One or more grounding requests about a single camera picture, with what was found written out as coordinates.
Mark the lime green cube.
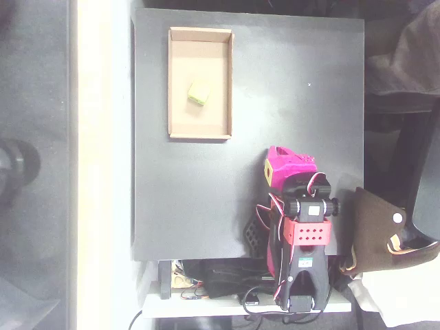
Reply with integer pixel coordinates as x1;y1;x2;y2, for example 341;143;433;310
187;78;212;107

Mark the black power cable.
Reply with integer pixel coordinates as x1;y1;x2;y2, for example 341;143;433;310
129;309;144;330

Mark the black looped cable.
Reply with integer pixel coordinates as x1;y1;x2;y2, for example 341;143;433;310
240;285;333;325

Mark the person in dark clothing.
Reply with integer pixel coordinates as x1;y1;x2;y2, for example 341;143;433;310
364;0;440;114

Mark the cardboard box tray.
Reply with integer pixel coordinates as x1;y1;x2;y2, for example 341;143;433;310
167;26;234;141

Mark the white shelf board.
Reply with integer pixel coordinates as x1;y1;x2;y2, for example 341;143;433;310
142;281;352;319

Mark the black power adapter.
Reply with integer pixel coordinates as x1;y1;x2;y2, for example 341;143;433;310
201;258;276;299

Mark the black round cylinder object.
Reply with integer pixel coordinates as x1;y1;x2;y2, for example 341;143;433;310
0;138;42;209

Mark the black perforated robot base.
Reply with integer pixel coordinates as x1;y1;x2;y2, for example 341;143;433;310
242;211;272;261

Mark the light wooden piece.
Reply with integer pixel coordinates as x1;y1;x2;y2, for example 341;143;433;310
170;261;193;289

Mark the white cloth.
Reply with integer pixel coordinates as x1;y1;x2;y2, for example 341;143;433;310
349;271;440;328

